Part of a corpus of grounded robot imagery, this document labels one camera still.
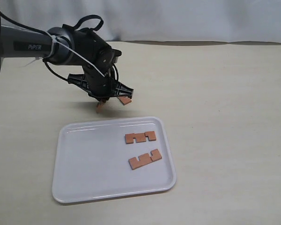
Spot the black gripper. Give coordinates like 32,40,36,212
67,64,133,101

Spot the wooden notched piece three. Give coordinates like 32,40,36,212
96,100,106,113

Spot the wooden notched piece four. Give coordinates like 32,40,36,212
118,97,132,105

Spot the wooden notched piece one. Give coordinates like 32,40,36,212
125,131,157,144

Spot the wooden notched piece two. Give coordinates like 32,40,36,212
128,149,162,170

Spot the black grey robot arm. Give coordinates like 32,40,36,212
0,25,133,102

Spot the white zip tie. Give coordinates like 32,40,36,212
41,26,111,77

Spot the white plastic tray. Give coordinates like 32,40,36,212
52,116,177,204

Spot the white backdrop cloth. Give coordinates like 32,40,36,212
0,0,281,43

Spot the black cable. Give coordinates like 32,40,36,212
0,4,120,94

